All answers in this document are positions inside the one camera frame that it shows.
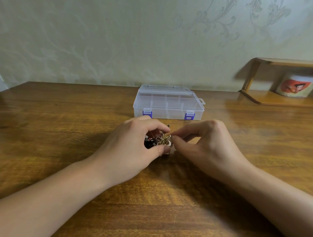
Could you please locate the person's left hand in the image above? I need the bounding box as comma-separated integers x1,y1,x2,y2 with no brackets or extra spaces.
89,116,172,190

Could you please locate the clear plastic organizer box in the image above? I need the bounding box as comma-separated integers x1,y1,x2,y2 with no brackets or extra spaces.
133,84,206,121

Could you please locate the person's right hand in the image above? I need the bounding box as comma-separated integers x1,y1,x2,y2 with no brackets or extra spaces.
169,119,255,185

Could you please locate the white printed mug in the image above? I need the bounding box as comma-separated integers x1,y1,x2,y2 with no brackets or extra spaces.
275,74,313,98

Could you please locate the wooden shelf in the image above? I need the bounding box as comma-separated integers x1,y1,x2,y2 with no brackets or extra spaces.
239,58,313,108

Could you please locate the person's left forearm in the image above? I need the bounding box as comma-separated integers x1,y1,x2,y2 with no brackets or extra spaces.
0,155,118,237

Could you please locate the person's right forearm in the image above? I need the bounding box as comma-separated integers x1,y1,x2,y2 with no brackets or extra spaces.
225,161,313,237

